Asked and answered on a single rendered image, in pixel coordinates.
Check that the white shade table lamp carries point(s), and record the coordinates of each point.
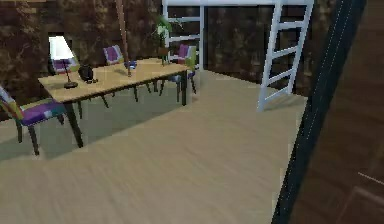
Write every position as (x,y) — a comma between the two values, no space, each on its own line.
(60,50)

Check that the green potted house plant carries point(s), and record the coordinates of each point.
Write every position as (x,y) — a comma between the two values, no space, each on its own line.
(163,33)

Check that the white loft bed frame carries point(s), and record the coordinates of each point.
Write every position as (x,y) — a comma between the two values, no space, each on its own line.
(280,50)

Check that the light wooden table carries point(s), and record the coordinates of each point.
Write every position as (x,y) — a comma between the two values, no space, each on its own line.
(110,78)

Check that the purple patchwork chair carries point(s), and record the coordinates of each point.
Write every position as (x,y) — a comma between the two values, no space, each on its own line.
(186,56)
(63,65)
(36,111)
(113,55)

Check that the dark brown wooden door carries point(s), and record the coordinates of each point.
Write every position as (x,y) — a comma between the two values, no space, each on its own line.
(336,126)

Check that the brown baseball bat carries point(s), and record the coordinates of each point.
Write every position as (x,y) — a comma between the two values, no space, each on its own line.
(123,36)

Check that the black round alarm clock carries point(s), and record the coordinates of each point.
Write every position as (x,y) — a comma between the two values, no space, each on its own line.
(86,73)

